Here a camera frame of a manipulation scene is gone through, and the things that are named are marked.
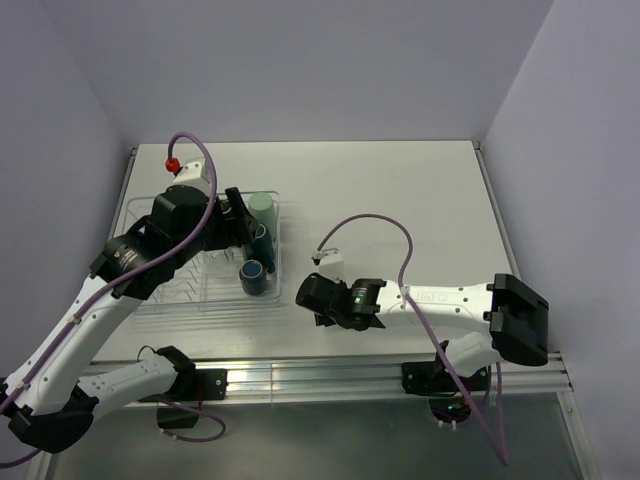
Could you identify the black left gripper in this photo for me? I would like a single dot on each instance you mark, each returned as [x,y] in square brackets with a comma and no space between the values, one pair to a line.
[231,231]

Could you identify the dark blue mug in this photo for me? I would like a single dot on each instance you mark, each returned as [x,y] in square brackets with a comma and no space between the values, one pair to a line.
[252,276]

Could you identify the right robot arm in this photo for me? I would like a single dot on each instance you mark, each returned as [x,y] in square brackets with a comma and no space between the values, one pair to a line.
[503,320]

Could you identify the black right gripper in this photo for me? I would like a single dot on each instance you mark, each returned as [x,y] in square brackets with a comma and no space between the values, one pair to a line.
[324,319]

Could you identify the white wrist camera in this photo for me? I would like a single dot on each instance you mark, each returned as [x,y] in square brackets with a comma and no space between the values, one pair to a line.
[193,173]
[329,263]

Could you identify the dark green mug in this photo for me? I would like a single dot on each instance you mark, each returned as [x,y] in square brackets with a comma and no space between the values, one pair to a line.
[262,248]

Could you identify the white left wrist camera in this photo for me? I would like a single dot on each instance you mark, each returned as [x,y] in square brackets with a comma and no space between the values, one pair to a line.
[193,173]

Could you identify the light green plastic cup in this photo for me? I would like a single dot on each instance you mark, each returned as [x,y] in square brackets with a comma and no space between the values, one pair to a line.
[262,207]

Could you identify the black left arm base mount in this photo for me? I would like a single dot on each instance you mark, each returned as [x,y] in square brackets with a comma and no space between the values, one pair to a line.
[208,385]

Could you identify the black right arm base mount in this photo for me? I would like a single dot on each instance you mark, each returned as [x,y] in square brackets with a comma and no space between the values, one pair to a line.
[430,379]

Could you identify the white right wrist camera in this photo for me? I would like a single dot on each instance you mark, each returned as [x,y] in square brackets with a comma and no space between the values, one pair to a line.
[329,263]

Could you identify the large clear glass cup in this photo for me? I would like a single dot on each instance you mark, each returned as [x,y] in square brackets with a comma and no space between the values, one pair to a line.
[220,263]

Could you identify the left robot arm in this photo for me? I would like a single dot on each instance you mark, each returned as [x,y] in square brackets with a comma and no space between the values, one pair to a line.
[49,402]

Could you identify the aluminium rail frame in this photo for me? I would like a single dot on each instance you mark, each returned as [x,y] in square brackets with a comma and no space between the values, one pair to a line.
[344,418]

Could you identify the clear wire dish rack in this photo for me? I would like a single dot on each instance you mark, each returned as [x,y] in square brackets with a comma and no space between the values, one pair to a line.
[191,289]

